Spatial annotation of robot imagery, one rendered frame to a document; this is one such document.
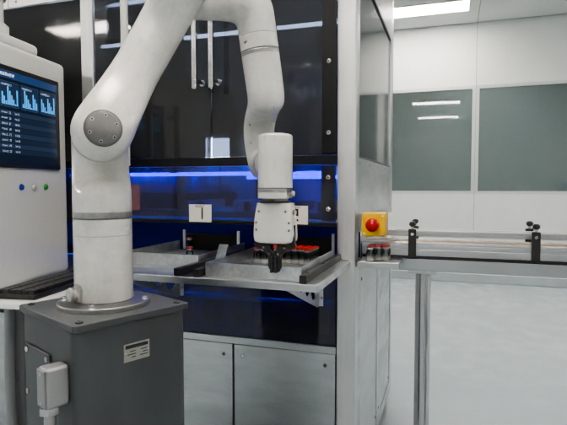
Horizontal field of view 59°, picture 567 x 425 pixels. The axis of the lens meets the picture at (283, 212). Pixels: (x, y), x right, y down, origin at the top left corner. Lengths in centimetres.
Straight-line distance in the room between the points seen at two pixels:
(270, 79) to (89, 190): 47
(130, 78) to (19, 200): 81
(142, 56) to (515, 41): 554
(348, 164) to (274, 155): 44
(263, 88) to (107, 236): 47
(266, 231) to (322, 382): 67
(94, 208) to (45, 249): 84
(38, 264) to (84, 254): 79
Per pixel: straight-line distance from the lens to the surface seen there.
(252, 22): 121
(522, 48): 636
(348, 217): 157
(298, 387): 173
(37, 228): 186
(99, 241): 108
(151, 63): 113
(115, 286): 110
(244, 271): 128
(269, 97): 118
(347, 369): 167
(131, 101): 108
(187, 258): 148
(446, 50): 633
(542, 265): 168
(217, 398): 186
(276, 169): 118
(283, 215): 119
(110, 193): 108
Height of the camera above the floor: 111
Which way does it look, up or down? 3 degrees down
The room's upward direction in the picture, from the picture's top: straight up
